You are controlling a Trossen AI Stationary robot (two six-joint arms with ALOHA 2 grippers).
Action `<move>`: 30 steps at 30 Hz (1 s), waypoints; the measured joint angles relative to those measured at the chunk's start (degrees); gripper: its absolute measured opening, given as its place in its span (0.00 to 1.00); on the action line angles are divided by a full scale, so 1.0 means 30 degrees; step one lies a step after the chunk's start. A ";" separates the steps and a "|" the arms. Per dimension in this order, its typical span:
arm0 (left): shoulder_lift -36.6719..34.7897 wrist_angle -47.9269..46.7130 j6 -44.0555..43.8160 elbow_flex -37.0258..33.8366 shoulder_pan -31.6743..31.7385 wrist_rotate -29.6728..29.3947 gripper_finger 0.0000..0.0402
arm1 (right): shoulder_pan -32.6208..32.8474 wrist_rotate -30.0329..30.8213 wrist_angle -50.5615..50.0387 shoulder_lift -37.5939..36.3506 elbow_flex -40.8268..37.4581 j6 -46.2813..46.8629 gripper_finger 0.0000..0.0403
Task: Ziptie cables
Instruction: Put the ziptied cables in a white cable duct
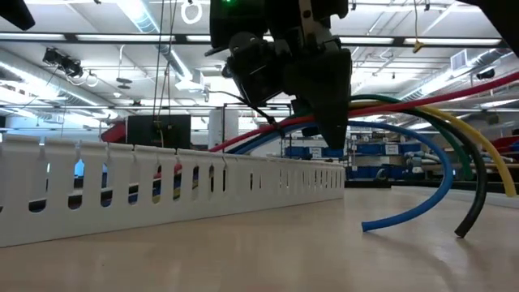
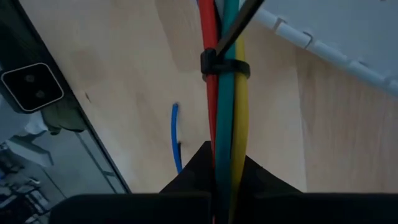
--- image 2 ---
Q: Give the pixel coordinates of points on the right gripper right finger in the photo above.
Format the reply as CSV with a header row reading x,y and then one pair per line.
x,y
311,208

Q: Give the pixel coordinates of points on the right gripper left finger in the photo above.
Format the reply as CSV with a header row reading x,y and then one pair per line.
x,y
140,208

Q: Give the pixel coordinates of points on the black zip tie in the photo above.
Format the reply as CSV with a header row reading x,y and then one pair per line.
x,y
225,66

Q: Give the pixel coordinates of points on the black silver-edged camera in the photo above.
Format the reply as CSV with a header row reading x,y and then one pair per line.
x,y
31,87

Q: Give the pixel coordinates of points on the black aluminium table frame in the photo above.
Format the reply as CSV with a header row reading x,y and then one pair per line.
x,y
18,37

